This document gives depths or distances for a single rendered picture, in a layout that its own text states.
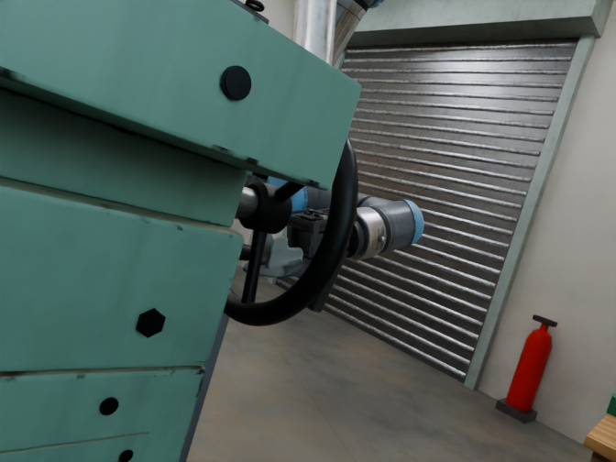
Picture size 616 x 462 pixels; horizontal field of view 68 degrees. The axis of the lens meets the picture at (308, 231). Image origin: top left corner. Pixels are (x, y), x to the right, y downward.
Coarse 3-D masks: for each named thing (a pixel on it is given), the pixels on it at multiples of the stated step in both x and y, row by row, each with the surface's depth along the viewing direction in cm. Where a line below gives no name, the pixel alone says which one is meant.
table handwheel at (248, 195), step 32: (352, 160) 48; (256, 192) 54; (288, 192) 54; (352, 192) 47; (256, 224) 54; (352, 224) 47; (256, 256) 56; (320, 256) 47; (256, 288) 56; (320, 288) 48; (256, 320) 52
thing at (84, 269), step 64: (0, 192) 20; (64, 192) 23; (0, 256) 20; (64, 256) 22; (128, 256) 24; (192, 256) 27; (0, 320) 21; (64, 320) 23; (128, 320) 25; (192, 320) 28
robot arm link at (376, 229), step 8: (360, 208) 79; (368, 208) 79; (360, 216) 76; (368, 216) 77; (376, 216) 78; (360, 224) 76; (368, 224) 76; (376, 224) 77; (368, 232) 76; (376, 232) 76; (384, 232) 78; (368, 240) 76; (376, 240) 77; (384, 240) 77; (368, 248) 76; (376, 248) 78; (360, 256) 78; (368, 256) 78
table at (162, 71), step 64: (0, 0) 14; (64, 0) 15; (128, 0) 16; (192, 0) 17; (0, 64) 14; (64, 64) 15; (128, 64) 16; (192, 64) 18; (256, 64) 20; (320, 64) 22; (128, 128) 23; (192, 128) 18; (256, 128) 20; (320, 128) 23
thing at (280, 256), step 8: (280, 240) 66; (272, 248) 66; (280, 248) 66; (288, 248) 67; (296, 248) 68; (272, 256) 66; (280, 256) 67; (288, 256) 68; (296, 256) 69; (272, 264) 66; (280, 264) 67; (288, 264) 67; (264, 272) 66; (272, 272) 66; (280, 272) 66
